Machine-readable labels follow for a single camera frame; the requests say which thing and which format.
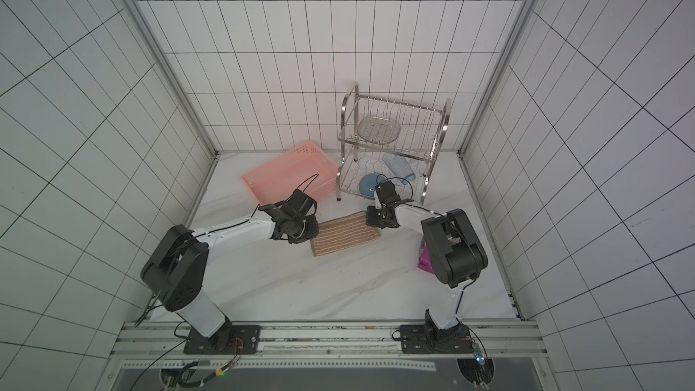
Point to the round glass plate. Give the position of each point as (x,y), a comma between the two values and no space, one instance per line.
(378,130)

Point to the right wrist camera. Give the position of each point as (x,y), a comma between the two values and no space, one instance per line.
(386,192)

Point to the brown striped square dishcloth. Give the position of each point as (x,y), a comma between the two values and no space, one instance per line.
(342,233)

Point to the pink plastic basket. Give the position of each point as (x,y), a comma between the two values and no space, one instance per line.
(306,167)

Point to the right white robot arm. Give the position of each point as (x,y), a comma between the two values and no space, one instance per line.
(457,259)

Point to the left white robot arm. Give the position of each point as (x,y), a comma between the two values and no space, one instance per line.
(176,270)

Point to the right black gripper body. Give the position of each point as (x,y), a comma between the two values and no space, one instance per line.
(377,216)

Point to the blue bowl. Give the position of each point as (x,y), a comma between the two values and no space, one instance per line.
(368,183)

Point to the clear blue glass cup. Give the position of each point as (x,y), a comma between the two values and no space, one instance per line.
(399,167)

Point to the metal two-tier dish rack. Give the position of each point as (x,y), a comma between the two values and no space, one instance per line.
(421,140)

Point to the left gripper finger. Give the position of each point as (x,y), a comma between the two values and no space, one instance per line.
(275,210)
(309,231)

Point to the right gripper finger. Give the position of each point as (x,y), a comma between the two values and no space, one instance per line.
(373,217)
(389,220)

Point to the purple tissue pack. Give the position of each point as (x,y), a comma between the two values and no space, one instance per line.
(424,261)

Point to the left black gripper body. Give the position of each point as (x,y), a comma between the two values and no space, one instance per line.
(299,225)

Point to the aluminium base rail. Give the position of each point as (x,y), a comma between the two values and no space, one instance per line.
(317,344)

